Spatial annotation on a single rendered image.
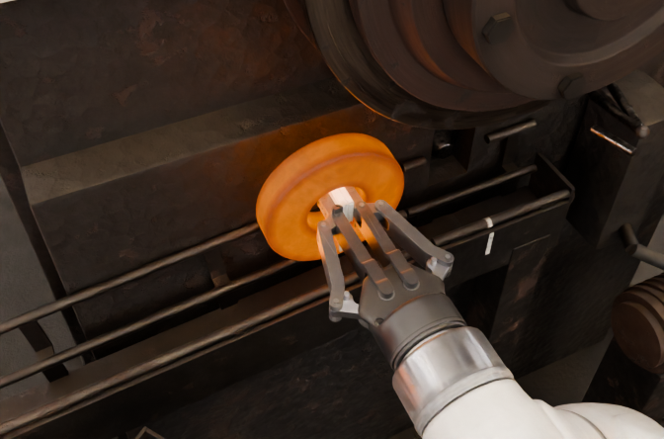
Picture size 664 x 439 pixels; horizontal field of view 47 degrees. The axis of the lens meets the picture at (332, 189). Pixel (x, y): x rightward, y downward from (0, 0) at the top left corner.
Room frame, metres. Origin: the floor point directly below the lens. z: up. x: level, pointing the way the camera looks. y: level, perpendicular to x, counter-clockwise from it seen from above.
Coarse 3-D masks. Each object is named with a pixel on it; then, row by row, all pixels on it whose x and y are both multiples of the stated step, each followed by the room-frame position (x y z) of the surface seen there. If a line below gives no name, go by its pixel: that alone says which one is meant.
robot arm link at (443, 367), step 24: (432, 336) 0.34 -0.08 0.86; (456, 336) 0.34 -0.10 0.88; (480, 336) 0.34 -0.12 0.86; (408, 360) 0.32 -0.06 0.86; (432, 360) 0.32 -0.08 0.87; (456, 360) 0.32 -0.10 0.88; (480, 360) 0.32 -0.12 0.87; (408, 384) 0.31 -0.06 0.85; (432, 384) 0.30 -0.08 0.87; (456, 384) 0.30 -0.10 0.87; (480, 384) 0.30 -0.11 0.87; (408, 408) 0.30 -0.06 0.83; (432, 408) 0.28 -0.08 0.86
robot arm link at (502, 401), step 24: (504, 384) 0.30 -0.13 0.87; (456, 408) 0.28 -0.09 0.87; (480, 408) 0.27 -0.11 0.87; (504, 408) 0.27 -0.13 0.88; (528, 408) 0.28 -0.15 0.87; (552, 408) 0.29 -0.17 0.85; (432, 432) 0.27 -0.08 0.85; (456, 432) 0.26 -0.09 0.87; (480, 432) 0.26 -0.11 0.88; (504, 432) 0.25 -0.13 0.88; (528, 432) 0.25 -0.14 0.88; (552, 432) 0.26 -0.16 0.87; (576, 432) 0.27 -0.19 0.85; (600, 432) 0.28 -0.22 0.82
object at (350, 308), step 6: (348, 294) 0.40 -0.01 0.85; (348, 300) 0.40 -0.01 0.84; (348, 306) 0.39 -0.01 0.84; (354, 306) 0.39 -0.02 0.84; (330, 312) 0.39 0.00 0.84; (336, 312) 0.39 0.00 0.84; (342, 312) 0.39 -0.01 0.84; (348, 312) 0.38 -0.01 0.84; (354, 312) 0.38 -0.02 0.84; (360, 318) 0.38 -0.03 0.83
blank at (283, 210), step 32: (288, 160) 0.52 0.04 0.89; (320, 160) 0.51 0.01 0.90; (352, 160) 0.52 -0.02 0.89; (384, 160) 0.54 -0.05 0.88; (288, 192) 0.49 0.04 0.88; (320, 192) 0.51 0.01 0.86; (384, 192) 0.54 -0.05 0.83; (288, 224) 0.50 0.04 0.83; (352, 224) 0.53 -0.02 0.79; (288, 256) 0.50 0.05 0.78; (320, 256) 0.51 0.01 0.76
